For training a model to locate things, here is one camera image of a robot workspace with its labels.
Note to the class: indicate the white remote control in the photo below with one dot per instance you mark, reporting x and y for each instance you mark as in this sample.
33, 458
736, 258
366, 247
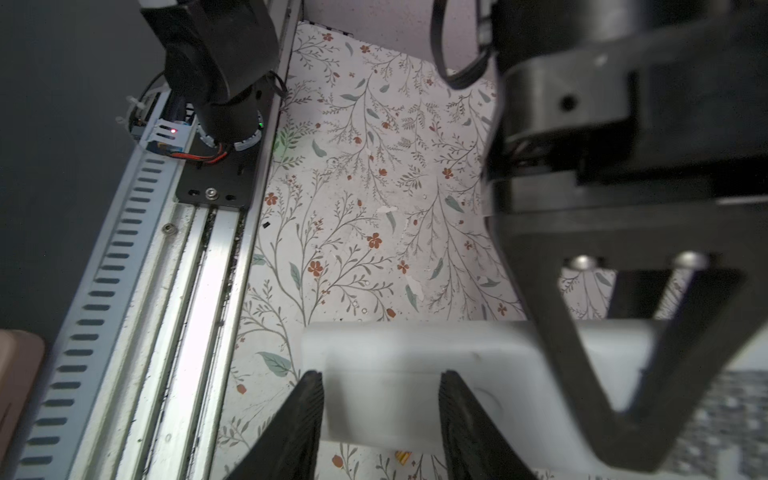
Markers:
381, 383

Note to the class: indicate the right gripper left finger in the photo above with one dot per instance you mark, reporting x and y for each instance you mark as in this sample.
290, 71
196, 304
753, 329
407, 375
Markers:
288, 447

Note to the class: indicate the black gold battery lower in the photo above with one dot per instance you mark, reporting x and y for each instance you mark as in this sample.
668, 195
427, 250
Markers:
404, 457

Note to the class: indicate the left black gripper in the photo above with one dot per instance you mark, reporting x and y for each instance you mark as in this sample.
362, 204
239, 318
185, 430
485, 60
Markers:
629, 131

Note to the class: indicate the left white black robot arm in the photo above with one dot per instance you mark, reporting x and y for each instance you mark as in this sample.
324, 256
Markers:
375, 211

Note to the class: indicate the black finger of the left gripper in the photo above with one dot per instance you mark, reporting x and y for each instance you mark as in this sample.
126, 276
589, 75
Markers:
691, 293

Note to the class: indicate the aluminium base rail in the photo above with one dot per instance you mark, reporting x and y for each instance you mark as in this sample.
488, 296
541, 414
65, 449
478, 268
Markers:
180, 300

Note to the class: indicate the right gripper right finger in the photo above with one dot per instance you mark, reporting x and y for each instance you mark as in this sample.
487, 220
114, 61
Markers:
473, 446

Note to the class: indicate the slotted grey cable duct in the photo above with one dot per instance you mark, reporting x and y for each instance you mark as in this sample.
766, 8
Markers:
55, 423

